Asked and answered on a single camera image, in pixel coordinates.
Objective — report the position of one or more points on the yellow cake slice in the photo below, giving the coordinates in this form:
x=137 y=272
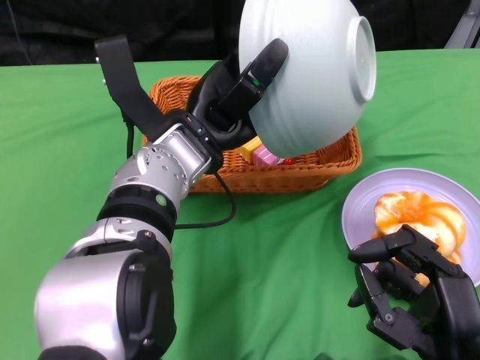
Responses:
x=250 y=148

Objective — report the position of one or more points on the orange wicker rectangular basket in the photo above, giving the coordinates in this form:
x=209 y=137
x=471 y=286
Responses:
x=300 y=176

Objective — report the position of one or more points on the magenta pink cake slice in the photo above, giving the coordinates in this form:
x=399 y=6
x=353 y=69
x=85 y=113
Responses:
x=264 y=155

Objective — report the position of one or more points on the lavender round plate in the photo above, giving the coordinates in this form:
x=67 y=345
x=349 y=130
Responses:
x=360 y=210

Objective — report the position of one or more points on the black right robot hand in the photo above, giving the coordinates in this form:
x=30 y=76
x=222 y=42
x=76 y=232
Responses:
x=450 y=300

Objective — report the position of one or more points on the green tablecloth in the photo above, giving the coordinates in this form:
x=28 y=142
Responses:
x=56 y=131

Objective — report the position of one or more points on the black backdrop curtain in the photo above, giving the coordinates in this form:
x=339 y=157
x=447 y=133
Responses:
x=168 y=26

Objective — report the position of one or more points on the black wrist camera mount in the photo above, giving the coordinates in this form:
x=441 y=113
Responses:
x=123 y=82

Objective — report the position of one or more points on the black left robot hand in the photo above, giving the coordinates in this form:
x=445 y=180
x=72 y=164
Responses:
x=225 y=86

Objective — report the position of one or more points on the pale grey round bowl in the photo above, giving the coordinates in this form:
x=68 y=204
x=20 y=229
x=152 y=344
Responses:
x=318 y=75

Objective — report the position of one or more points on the orange striped croissant bread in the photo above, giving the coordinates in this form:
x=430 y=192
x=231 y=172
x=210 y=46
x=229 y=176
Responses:
x=412 y=210
x=420 y=279

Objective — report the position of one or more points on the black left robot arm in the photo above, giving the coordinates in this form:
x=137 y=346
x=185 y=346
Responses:
x=93 y=292

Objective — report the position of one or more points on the grey metal frame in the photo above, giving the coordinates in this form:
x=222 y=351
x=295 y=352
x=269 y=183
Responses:
x=463 y=33

